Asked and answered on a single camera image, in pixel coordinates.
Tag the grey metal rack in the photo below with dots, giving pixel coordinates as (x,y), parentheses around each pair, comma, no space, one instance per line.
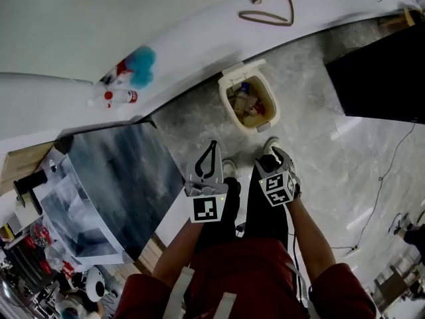
(395,284)

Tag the person's red shirt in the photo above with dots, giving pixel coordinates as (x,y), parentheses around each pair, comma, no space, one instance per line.
(245,277)

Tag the white power strip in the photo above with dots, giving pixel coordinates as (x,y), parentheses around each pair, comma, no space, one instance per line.
(352,250)

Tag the person's right forearm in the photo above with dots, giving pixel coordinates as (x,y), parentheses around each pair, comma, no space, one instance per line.
(310,241)

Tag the person's right trouser leg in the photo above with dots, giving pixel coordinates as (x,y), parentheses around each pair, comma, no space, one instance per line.
(265,224)

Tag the red and white bottle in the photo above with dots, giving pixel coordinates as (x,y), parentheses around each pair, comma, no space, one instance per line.
(122,67)

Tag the person's right white shoe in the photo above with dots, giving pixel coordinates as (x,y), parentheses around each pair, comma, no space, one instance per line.
(270,145)

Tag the tall black cabinet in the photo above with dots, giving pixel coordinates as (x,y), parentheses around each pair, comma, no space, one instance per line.
(382,78)

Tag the white low ledge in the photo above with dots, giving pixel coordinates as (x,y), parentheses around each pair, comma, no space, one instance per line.
(206,38)

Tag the person's left white shoe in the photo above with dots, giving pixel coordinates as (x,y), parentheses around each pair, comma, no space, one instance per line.
(229,168)

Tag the person's white shoe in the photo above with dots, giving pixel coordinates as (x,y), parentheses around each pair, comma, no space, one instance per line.
(229,168)
(270,145)

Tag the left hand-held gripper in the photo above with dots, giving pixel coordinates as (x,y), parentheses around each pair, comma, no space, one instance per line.
(207,209)

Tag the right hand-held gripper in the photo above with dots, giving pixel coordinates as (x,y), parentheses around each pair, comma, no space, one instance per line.
(279,191)

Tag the blue fluffy duster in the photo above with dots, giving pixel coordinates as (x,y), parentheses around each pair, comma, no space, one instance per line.
(142,66)

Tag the wooden slat board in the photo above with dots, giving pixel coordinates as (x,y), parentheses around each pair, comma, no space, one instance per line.
(149,254)

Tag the white round headset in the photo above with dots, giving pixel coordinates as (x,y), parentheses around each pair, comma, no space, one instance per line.
(94,284)

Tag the large white wall panel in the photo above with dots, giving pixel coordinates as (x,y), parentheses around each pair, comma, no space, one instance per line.
(83,18)

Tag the clear bottle with red cap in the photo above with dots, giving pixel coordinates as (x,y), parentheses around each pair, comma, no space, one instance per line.
(123,96)
(96,103)

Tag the cream pedal trash bin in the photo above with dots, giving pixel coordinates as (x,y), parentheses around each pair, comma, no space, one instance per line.
(244,67)

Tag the person's left trouser leg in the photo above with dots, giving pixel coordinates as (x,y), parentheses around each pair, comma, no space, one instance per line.
(230,208)

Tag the person's trouser leg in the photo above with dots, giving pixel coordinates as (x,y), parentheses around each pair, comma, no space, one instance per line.
(265,224)
(230,208)

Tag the marble pattern side table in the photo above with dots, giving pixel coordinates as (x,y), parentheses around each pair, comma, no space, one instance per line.
(116,184)

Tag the pile of brown trash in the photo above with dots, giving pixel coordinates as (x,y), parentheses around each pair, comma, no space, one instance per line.
(247,105)

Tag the large brown cardboard sheet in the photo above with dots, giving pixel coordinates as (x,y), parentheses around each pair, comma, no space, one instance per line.
(23,165)

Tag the person's left forearm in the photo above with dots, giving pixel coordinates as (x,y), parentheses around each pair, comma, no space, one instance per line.
(179,251)

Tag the wooden frame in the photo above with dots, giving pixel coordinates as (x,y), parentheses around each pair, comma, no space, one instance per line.
(401,18)

